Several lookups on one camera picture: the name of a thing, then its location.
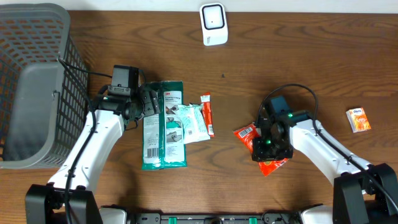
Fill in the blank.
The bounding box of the white barcode scanner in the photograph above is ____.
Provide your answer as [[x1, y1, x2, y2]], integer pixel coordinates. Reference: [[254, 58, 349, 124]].
[[199, 2, 228, 46]]

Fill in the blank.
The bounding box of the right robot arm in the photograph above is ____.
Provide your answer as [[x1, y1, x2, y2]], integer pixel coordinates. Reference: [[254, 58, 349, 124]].
[[252, 109, 397, 223]]

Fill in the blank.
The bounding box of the grey plastic mesh basket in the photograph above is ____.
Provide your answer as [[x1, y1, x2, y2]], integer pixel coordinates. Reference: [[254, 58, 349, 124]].
[[1, 3, 89, 169]]

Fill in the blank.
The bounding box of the slim red stick packet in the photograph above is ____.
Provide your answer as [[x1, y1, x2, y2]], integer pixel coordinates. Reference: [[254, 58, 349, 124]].
[[200, 92, 215, 138]]

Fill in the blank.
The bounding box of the teal wet wipes packet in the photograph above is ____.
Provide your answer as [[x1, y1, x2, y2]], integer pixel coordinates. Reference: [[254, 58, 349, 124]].
[[175, 104, 210, 144]]

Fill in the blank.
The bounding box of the green white packet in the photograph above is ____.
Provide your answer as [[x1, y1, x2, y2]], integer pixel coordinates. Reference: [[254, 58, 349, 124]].
[[142, 81, 187, 170]]

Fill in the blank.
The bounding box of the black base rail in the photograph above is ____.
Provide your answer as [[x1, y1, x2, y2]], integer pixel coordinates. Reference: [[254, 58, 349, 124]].
[[131, 211, 304, 224]]

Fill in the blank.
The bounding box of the large red snack bag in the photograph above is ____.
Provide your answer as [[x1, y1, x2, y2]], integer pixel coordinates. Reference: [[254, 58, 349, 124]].
[[234, 123, 288, 176]]

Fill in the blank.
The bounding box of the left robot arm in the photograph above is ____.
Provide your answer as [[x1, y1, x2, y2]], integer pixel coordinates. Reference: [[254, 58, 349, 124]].
[[25, 88, 160, 223]]

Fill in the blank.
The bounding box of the small orange snack packet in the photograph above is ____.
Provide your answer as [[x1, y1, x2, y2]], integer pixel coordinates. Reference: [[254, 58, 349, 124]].
[[346, 108, 371, 133]]

